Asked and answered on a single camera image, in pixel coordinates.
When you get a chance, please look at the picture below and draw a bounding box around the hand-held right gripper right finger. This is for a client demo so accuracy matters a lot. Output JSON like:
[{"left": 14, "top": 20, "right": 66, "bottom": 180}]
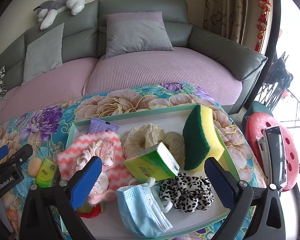
[{"left": 204, "top": 156, "right": 287, "bottom": 240}]

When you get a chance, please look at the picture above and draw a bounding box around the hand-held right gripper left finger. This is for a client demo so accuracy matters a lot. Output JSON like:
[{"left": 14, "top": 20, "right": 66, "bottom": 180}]
[{"left": 19, "top": 156, "right": 103, "bottom": 240}]

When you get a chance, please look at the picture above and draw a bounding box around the orange round powder puff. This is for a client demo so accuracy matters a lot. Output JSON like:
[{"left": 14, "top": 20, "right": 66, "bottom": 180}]
[{"left": 28, "top": 157, "right": 42, "bottom": 178}]

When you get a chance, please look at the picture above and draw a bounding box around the pink white striped cloth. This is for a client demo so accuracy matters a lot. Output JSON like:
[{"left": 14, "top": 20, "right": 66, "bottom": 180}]
[{"left": 57, "top": 131, "right": 135, "bottom": 204}]

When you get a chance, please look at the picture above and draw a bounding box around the green tissue pack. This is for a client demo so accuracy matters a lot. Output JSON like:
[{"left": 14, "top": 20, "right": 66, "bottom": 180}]
[
  {"left": 35, "top": 159, "right": 59, "bottom": 188},
  {"left": 124, "top": 142, "right": 180, "bottom": 182}
]

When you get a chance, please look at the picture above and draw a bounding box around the black white spotted scrunchie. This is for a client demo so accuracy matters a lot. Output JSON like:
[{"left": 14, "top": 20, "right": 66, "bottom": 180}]
[{"left": 160, "top": 173, "right": 214, "bottom": 213}]

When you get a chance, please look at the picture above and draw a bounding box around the teal shallow cardboard tray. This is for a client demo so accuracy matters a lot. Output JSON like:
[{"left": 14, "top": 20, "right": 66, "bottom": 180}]
[{"left": 61, "top": 105, "right": 240, "bottom": 240}]

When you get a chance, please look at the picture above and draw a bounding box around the red hair tie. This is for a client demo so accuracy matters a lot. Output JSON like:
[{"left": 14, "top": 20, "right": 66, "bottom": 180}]
[{"left": 77, "top": 202, "right": 101, "bottom": 218}]

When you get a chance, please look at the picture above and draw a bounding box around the yellow green sponge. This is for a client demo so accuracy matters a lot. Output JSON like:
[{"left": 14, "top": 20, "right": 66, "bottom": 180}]
[{"left": 182, "top": 104, "right": 225, "bottom": 172}]

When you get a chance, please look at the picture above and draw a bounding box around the purple wipe packet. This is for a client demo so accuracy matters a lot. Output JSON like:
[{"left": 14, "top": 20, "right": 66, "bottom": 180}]
[{"left": 87, "top": 119, "right": 120, "bottom": 135}]

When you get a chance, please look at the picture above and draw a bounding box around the blue face mask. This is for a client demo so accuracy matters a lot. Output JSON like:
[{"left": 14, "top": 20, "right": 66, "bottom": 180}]
[{"left": 117, "top": 177, "right": 174, "bottom": 238}]

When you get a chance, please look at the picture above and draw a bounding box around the cream lace scrunchie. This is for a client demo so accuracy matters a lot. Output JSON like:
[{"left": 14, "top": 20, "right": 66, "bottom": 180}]
[{"left": 122, "top": 124, "right": 185, "bottom": 163}]

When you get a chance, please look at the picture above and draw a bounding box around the floral blanket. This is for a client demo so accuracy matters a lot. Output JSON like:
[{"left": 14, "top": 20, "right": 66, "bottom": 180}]
[{"left": 0, "top": 82, "right": 262, "bottom": 240}]

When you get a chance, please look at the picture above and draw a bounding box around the smartphone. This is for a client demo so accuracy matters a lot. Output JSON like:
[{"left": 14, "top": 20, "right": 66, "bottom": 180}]
[{"left": 263, "top": 126, "right": 288, "bottom": 188}]

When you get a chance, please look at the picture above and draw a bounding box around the red plastic stool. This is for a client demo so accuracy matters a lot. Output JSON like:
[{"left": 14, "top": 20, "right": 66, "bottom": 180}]
[{"left": 245, "top": 112, "right": 300, "bottom": 192}]

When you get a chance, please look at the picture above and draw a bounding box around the plain grey cushion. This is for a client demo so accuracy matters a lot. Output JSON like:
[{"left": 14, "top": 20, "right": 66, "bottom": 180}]
[{"left": 22, "top": 22, "right": 65, "bottom": 85}]

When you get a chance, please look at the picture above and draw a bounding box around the black metal rack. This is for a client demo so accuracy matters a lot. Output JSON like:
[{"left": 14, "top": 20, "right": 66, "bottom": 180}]
[{"left": 261, "top": 51, "right": 294, "bottom": 110}]

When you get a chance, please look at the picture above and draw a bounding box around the pink sofa cover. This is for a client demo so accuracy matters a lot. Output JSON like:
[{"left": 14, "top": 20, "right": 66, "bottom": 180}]
[{"left": 0, "top": 47, "right": 243, "bottom": 128}]

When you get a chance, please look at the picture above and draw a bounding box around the grey sofa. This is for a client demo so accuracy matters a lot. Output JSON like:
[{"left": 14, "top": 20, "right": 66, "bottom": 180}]
[{"left": 0, "top": 0, "right": 269, "bottom": 120}]

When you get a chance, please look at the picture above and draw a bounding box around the grey and purple cushion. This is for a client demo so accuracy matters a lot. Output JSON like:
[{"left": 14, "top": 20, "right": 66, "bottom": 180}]
[{"left": 105, "top": 12, "right": 175, "bottom": 59}]

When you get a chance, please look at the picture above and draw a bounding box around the grey white husky plush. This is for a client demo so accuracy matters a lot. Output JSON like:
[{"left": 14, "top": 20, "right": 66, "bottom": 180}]
[{"left": 34, "top": 0, "right": 91, "bottom": 30}]

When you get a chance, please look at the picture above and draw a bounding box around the beige patterned curtain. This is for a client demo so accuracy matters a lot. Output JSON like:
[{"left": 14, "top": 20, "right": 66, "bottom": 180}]
[{"left": 204, "top": 0, "right": 249, "bottom": 44}]

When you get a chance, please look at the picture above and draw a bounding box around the red hanging decoration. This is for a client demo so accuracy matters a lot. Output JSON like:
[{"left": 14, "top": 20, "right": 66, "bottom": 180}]
[{"left": 255, "top": 0, "right": 272, "bottom": 52}]

